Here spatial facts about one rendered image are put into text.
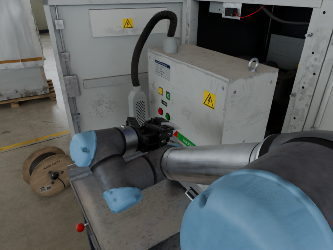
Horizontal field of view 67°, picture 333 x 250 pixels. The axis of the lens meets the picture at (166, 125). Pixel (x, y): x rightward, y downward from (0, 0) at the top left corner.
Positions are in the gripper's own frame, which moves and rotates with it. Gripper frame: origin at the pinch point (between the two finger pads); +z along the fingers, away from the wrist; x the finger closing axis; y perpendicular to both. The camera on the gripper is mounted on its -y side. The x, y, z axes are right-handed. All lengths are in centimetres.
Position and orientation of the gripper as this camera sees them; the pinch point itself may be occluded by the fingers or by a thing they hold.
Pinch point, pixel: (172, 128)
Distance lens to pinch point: 81.5
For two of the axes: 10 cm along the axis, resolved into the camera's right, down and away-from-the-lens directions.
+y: 7.4, 3.1, -6.0
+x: 1.6, -9.4, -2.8
